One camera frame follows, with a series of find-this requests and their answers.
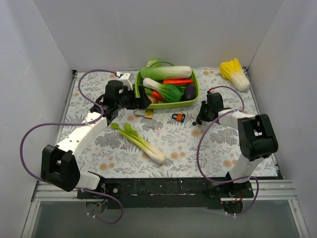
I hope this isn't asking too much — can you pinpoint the celery stalk toy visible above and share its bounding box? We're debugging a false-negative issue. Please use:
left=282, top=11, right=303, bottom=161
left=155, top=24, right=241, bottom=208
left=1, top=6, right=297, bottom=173
left=110, top=122, right=166, bottom=165

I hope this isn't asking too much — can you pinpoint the beige mushroom toy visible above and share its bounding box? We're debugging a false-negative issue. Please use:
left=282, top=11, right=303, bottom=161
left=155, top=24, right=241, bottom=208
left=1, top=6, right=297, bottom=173
left=148, top=95, right=159, bottom=104

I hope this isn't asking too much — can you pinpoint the purple eggplant toy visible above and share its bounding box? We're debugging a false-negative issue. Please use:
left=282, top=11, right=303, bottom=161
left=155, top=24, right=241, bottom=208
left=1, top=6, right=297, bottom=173
left=183, top=83, right=196, bottom=101

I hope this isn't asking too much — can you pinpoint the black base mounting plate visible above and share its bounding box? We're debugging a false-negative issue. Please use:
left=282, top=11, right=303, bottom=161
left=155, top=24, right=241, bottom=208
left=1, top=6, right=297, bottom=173
left=76, top=177, right=255, bottom=210

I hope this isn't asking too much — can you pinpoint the light green leaf toy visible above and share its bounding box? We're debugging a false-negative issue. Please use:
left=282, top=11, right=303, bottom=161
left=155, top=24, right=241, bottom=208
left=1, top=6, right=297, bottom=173
left=146, top=59, right=162, bottom=68

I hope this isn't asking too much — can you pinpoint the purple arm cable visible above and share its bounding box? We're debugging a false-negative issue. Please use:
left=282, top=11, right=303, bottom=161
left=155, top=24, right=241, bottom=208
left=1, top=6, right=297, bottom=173
left=19, top=69, right=124, bottom=225
left=197, top=85, right=260, bottom=216

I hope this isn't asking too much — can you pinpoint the floral patterned table mat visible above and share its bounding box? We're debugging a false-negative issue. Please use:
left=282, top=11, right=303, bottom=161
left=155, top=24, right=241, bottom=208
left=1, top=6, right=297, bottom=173
left=51, top=69, right=278, bottom=179

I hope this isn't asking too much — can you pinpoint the bok choy toy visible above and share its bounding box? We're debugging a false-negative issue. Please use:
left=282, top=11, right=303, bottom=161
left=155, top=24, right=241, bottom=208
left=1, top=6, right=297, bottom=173
left=143, top=78, right=184, bottom=103

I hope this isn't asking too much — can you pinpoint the green plastic basket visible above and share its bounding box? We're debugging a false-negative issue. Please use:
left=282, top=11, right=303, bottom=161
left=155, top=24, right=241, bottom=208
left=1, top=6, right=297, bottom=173
left=135, top=70, right=200, bottom=110

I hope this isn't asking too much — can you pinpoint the brass silver padlock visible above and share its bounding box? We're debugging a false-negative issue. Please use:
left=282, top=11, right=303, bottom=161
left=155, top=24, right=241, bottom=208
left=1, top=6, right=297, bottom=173
left=133, top=109, right=154, bottom=119

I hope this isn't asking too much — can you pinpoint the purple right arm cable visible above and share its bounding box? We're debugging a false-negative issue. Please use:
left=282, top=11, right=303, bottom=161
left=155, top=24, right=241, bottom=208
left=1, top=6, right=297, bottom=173
left=197, top=85, right=260, bottom=216

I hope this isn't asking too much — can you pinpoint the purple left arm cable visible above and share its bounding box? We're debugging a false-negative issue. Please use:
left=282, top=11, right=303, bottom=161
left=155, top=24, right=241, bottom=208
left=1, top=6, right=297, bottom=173
left=19, top=69, right=124, bottom=225

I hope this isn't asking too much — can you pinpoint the small red chili toy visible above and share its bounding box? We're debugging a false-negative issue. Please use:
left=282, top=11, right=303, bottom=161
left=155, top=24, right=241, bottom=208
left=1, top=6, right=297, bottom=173
left=152, top=91, right=164, bottom=102

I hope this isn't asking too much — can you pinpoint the orange black padlock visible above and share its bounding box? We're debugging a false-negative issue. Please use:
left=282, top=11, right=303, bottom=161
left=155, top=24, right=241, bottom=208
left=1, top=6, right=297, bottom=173
left=171, top=113, right=186, bottom=123

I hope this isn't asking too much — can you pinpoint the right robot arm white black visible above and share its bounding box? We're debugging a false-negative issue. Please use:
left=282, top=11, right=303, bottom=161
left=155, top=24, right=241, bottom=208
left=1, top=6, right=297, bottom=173
left=196, top=92, right=278, bottom=198

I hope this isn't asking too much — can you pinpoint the aluminium frame rail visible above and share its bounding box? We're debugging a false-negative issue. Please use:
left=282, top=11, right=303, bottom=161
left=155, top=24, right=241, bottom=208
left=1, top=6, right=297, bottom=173
left=31, top=180, right=298, bottom=202

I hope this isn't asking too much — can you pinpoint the green napa cabbage toy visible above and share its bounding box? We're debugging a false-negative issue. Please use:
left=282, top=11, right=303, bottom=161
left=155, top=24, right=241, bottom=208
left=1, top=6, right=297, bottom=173
left=140, top=66, right=192, bottom=81

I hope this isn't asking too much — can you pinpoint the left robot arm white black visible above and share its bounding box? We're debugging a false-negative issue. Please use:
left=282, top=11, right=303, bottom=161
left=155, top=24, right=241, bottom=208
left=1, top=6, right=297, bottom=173
left=41, top=80, right=151, bottom=198

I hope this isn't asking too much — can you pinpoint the yellow white cabbage toy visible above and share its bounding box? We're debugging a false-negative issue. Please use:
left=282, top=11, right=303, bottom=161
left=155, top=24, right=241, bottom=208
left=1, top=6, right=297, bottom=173
left=219, top=58, right=250, bottom=91

